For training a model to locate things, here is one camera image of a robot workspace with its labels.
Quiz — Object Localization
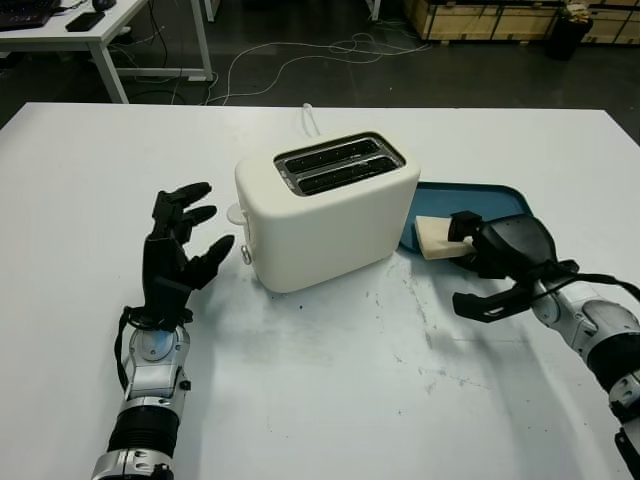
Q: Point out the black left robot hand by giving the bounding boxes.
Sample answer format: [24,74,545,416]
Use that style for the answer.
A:
[141,181,236,332]

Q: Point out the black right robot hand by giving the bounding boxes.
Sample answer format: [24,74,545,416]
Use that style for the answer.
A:
[448,210,559,282]

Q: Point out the pale slice of bread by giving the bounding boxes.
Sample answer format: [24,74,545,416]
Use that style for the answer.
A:
[414,215,476,261]

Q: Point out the blue plastic tray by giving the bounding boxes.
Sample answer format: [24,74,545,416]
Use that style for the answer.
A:
[398,180,540,264]

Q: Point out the white two-slot toaster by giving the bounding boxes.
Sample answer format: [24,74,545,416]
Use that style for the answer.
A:
[234,130,421,294]

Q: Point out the black waste bin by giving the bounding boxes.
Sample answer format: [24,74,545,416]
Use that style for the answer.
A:
[544,4,594,62]

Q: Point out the wooden crate stack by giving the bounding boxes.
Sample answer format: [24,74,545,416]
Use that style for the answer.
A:
[403,0,564,42]

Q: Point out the white office desk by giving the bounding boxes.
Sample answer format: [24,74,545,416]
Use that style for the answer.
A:
[0,0,214,105]

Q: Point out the black smartphone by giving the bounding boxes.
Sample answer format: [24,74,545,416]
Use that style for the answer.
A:
[65,12,106,32]

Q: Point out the black keyboard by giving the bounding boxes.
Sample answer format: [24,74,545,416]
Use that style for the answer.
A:
[0,0,66,29]

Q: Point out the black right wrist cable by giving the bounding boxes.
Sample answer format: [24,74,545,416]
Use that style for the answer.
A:
[519,258,640,307]

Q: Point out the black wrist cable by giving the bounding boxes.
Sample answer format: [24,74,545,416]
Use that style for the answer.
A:
[519,258,640,307]
[113,305,194,392]

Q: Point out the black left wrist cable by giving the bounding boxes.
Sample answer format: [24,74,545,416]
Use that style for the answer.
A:
[113,305,194,392]

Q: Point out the white toaster power cord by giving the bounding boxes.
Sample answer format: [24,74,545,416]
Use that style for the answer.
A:
[301,102,322,137]

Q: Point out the white floor cable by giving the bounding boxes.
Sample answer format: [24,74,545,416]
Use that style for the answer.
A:
[204,32,431,106]

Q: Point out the white table frame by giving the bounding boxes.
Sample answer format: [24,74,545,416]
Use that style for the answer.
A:
[199,0,381,24]

